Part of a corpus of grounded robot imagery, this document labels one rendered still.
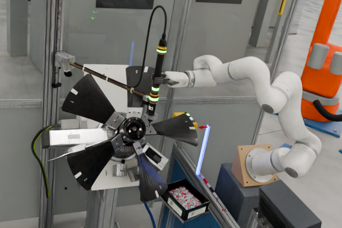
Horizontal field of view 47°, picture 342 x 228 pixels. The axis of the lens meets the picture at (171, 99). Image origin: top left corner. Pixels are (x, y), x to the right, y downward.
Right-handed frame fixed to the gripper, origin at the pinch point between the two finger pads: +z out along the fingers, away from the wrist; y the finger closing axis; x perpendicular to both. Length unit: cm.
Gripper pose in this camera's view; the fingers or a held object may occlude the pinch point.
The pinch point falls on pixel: (157, 78)
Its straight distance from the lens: 188.5
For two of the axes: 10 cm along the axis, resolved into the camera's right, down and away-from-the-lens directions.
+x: 1.8, -8.9, -4.1
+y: -3.7, -4.5, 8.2
